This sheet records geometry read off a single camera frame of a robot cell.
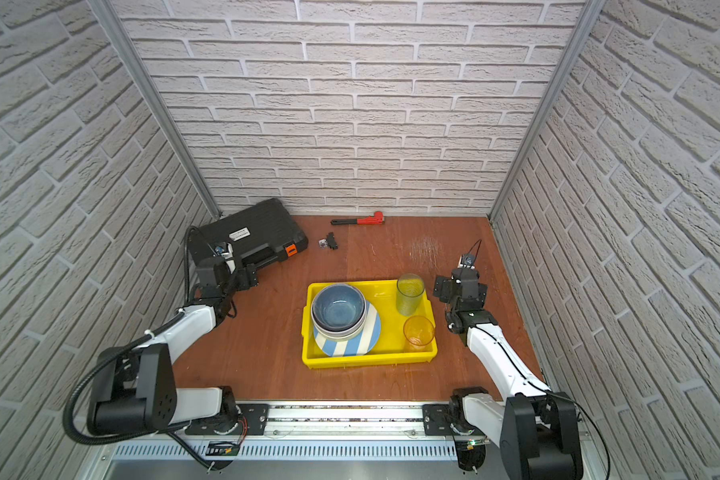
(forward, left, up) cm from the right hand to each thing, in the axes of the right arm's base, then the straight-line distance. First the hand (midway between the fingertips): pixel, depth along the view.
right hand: (458, 278), depth 87 cm
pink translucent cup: (-11, +13, -11) cm, 20 cm away
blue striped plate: (-15, +31, -8) cm, 35 cm away
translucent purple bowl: (-14, +36, -2) cm, 39 cm away
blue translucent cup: (-1, +15, -3) cm, 15 cm away
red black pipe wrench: (+37, +21, -11) cm, 44 cm away
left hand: (+11, +67, 0) cm, 68 cm away
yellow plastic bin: (-15, +21, -11) cm, 28 cm away
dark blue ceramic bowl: (-5, +36, -4) cm, 37 cm away
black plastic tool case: (+27, +63, -5) cm, 69 cm away
